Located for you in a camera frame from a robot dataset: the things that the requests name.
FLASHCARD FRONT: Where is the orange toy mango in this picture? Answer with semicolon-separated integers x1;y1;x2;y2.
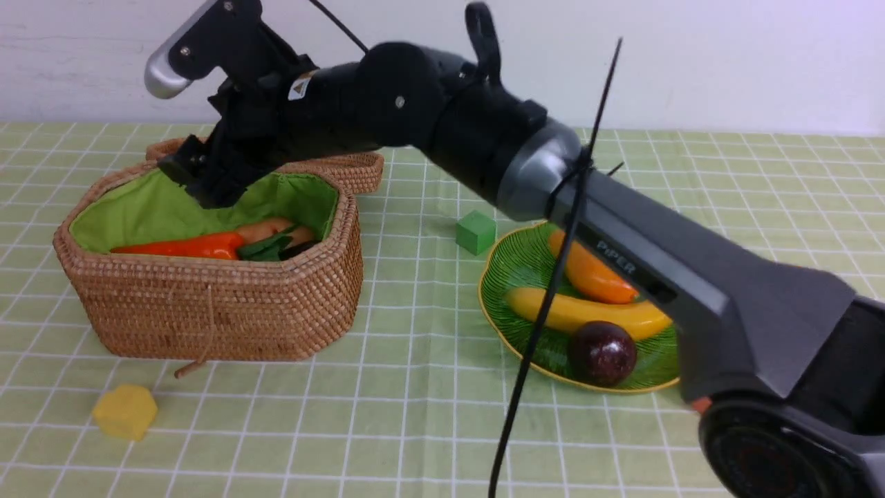
565;241;639;304

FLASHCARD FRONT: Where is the woven wicker basket lid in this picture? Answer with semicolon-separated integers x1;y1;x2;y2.
145;136;384;195

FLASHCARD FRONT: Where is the woven wicker basket green lining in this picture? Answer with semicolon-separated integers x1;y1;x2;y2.
53;163;364;362

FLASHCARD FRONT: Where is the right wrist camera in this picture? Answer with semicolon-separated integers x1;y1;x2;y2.
144;0;305;100

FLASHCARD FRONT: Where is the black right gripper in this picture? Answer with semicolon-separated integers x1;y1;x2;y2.
158;69;326;210

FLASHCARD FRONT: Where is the green foam cube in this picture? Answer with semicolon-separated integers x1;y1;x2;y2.
455;210;497;256

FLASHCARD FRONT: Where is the purple toy eggplant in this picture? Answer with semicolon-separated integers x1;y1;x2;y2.
279;240;319;261

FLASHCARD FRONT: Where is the orange toy carrot green top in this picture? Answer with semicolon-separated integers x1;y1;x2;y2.
111;230;290;262

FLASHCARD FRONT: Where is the yellow foam hexagon block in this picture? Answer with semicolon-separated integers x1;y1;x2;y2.
92;384;158;441

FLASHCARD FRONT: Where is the dark purple toy mangosteen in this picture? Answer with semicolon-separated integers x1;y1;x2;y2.
566;321;638;387

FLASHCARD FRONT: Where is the green checkered tablecloth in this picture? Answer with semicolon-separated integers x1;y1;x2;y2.
1;122;884;497

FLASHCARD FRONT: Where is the yellow toy banana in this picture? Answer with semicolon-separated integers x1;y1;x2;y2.
505;287;673;341

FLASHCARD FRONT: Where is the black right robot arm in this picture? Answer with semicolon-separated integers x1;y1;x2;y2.
145;42;883;497

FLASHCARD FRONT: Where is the brown toy potato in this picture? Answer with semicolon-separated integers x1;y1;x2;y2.
234;216;319;248

